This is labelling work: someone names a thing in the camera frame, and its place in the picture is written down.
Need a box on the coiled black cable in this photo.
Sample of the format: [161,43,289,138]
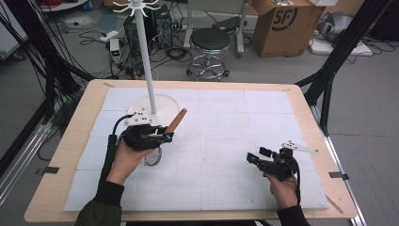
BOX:
[165,46,193,63]

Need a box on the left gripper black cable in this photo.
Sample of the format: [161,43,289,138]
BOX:
[99,113,136,184]

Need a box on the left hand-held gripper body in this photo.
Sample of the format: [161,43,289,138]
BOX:
[120,108,165,153]

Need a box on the white power strip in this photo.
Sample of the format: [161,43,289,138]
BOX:
[99,29,120,43]

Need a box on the aluminium rail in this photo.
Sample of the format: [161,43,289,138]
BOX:
[310,105,369,226]
[0,121,54,206]

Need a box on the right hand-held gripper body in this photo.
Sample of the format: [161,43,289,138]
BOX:
[255,139,320,183]

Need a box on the person's right hand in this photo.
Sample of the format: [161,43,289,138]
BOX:
[263,172,299,211]

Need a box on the black tape strip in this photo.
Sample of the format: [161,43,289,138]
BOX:
[327,170,350,181]
[34,166,60,176]

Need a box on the black metal stand with cables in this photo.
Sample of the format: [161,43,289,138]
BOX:
[0,0,96,125]

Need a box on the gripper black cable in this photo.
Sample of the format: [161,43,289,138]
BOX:
[291,158,303,207]
[99,113,136,184]

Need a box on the wooden-handled kitchen utensil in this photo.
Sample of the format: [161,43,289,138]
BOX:
[143,106,188,168]

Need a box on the grey plastic device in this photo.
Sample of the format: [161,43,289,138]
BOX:
[315,11,355,42]

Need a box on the white hook rack stand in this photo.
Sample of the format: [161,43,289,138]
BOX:
[112,0,183,127]

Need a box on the black computer tower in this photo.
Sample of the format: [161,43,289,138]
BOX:
[122,4,174,58]

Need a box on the black round stool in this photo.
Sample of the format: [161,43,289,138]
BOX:
[186,27,231,83]

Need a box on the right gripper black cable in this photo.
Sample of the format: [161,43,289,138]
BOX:
[291,158,303,207]

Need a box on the brown cardboard box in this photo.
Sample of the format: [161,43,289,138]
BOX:
[251,0,327,58]

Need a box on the white device with green display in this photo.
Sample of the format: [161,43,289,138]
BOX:
[109,38,122,63]

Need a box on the person's left hand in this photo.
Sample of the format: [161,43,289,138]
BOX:
[105,139,155,186]

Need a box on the white flat board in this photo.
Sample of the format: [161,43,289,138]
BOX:
[308,37,375,57]

